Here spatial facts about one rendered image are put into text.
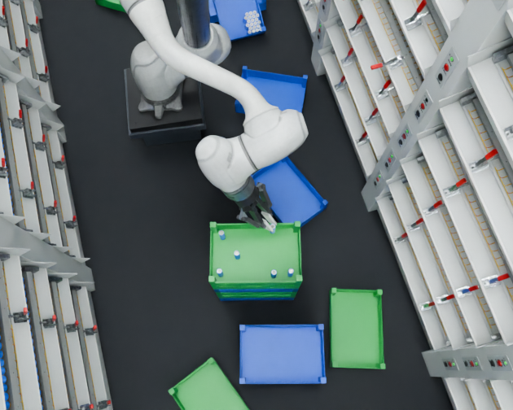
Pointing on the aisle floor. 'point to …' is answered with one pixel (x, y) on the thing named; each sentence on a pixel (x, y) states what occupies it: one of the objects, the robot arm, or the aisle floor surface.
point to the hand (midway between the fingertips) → (267, 221)
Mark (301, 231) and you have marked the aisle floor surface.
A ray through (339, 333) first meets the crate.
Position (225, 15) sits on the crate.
